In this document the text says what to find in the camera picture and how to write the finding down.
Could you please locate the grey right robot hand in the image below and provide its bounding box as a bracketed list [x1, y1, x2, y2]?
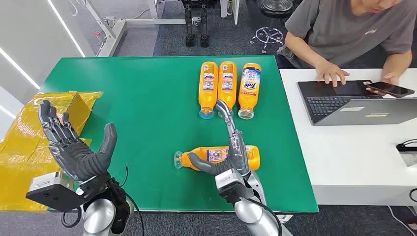
[187, 98, 251, 178]

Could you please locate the person's right hand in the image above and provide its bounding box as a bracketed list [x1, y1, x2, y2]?
[315, 61, 350, 88]

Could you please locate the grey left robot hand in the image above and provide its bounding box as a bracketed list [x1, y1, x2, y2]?
[38, 99, 118, 185]

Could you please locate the person's left hand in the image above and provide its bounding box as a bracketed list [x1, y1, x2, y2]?
[364, 72, 401, 97]

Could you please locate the black smartphone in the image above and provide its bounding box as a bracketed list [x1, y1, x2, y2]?
[366, 81, 416, 98]

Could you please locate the orange detergent bottle clear cap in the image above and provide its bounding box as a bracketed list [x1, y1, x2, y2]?
[217, 61, 238, 118]
[173, 145, 261, 172]

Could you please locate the orange Tide bottle logo up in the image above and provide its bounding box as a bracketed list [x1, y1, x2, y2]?
[238, 62, 262, 120]

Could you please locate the orange detergent bottle blue cap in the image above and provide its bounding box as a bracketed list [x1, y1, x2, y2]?
[198, 61, 219, 120]

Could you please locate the dark grey laptop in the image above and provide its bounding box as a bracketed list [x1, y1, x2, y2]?
[297, 80, 417, 127]

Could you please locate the person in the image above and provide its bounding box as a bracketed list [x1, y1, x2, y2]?
[277, 0, 417, 97]

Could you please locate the yellow film-wrapped box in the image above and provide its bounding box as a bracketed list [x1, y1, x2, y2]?
[0, 91, 103, 212]

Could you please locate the white table foot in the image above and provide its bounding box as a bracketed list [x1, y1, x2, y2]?
[276, 213, 295, 224]

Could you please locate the black round stool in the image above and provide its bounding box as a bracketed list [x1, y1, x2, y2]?
[249, 0, 296, 55]

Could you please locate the white desk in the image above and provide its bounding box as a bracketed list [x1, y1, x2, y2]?
[279, 67, 417, 207]

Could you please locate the green table mat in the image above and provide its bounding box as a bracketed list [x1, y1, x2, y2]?
[39, 55, 319, 214]

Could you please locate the white furniture leg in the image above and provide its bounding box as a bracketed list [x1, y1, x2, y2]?
[220, 0, 240, 25]

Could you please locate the black robot legs stand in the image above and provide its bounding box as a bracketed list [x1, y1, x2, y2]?
[180, 0, 216, 49]

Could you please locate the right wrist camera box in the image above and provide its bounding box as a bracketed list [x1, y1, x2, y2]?
[215, 169, 255, 204]

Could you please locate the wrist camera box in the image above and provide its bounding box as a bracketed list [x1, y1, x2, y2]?
[26, 172, 86, 212]
[215, 169, 255, 204]

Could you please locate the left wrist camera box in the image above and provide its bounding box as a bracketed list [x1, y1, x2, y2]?
[26, 172, 86, 212]

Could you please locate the white metal frame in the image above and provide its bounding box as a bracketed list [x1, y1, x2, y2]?
[66, 0, 186, 58]

